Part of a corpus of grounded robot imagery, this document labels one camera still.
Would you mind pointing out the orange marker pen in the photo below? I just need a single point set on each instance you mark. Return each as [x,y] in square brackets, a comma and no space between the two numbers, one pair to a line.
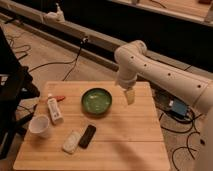
[57,98]

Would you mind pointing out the black rectangular case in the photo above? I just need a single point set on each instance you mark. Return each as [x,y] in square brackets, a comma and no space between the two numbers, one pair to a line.
[87,136]

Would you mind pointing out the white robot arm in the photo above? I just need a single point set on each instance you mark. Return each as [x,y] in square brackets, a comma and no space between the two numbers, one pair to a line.
[194,90]

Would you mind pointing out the white object on rail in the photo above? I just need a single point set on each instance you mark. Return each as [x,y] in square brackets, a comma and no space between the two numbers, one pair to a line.
[58,15]

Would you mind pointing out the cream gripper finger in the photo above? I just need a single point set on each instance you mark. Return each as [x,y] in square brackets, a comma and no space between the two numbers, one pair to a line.
[130,96]

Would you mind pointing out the green ceramic bowl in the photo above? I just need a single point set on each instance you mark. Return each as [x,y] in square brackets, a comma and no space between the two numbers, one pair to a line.
[96,101]

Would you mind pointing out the white eraser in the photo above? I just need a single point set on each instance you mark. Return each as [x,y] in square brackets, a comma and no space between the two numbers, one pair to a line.
[71,142]

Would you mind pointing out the black chair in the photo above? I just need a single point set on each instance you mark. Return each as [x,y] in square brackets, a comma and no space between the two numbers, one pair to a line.
[15,85]

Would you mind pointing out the white glue bottle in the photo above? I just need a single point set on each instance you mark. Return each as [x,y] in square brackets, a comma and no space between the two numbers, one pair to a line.
[54,110]

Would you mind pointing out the blue power box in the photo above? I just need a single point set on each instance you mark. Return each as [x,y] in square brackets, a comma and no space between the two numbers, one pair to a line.
[178,107]

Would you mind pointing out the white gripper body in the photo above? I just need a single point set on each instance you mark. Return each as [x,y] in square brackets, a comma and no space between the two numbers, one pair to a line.
[126,78]

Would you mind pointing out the white ceramic cup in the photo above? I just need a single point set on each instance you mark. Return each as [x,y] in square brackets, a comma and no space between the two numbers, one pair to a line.
[40,126]

